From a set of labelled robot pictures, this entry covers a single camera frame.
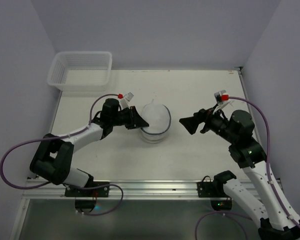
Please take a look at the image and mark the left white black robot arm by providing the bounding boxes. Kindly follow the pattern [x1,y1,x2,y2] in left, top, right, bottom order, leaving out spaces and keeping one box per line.
[29,98,149,189]

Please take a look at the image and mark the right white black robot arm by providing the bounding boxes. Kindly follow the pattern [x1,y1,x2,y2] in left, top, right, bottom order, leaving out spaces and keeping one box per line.
[179,108,300,240]

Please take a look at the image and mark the white plastic mesh basket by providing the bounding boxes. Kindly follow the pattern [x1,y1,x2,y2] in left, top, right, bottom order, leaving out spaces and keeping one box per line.
[46,51,113,92]

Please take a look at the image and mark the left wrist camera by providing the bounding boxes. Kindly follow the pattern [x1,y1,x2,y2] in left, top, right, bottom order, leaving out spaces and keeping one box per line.
[117,92,134,110]

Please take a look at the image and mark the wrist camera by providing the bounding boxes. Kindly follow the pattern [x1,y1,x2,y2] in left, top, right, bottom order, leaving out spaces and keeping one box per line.
[117,92,134,110]
[214,90,230,105]

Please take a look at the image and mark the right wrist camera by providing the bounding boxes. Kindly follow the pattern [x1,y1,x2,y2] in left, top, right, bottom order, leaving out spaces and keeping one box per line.
[214,90,230,105]

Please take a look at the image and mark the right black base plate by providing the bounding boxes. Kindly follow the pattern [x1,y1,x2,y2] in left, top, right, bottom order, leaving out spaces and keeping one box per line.
[196,175,227,198]

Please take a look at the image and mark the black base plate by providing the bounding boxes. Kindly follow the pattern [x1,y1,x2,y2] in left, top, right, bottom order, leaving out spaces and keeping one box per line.
[64,181,110,198]
[196,175,227,198]

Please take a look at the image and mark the aluminium mounting rail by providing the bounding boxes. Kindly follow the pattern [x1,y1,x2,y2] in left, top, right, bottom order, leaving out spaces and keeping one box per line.
[21,177,283,200]

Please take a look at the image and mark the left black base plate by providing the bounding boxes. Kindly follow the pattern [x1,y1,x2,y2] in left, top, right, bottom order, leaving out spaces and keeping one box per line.
[64,181,110,198]

